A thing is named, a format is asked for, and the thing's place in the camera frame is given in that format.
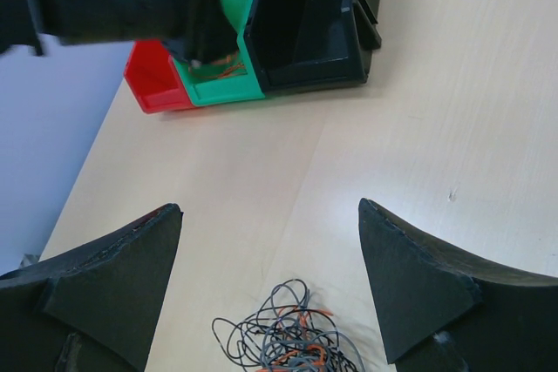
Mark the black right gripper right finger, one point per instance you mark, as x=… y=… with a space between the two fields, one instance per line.
x=441 y=308

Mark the green plastic bin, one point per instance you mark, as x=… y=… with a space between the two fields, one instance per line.
x=216 y=68

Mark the red plastic bin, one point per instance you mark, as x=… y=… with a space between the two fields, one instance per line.
x=153 y=79

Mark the black plastic bin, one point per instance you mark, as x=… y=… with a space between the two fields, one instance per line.
x=310 y=45

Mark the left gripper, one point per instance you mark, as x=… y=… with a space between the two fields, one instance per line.
x=74 y=22

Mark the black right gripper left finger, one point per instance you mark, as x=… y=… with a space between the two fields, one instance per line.
x=95 y=307

